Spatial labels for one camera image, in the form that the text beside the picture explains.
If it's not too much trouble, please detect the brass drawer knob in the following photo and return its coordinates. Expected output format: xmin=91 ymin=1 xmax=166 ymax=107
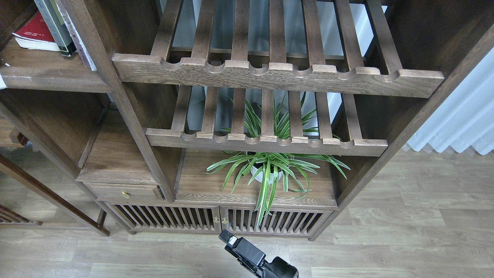
xmin=121 ymin=191 xmax=130 ymax=199

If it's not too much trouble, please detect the white book spine upright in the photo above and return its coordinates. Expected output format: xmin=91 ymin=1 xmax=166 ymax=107
xmin=55 ymin=0 xmax=97 ymax=71

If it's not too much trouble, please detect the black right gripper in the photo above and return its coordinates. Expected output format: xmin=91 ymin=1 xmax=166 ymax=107
xmin=219 ymin=229 xmax=299 ymax=278

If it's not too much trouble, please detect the green black cover book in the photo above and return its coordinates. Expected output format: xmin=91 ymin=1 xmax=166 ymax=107
xmin=35 ymin=0 xmax=76 ymax=57

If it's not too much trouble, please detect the dark wooden bookshelf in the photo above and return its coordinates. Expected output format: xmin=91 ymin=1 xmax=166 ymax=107
xmin=1 ymin=0 xmax=493 ymax=241

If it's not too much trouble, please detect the red cover book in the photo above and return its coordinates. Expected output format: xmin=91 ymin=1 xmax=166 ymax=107
xmin=12 ymin=12 xmax=60 ymax=51

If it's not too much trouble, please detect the white curtain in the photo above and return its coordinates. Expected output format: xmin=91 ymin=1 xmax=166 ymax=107
xmin=406 ymin=50 xmax=494 ymax=155

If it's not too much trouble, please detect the pale purple white book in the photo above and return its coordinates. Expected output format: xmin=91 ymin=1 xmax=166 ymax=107
xmin=0 ymin=75 xmax=7 ymax=90

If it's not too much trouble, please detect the green spider plant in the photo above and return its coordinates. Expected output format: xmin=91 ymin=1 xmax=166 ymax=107
xmin=205 ymin=100 xmax=349 ymax=227

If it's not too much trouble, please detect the white plant pot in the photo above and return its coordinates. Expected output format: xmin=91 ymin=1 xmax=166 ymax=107
xmin=248 ymin=162 xmax=284 ymax=184

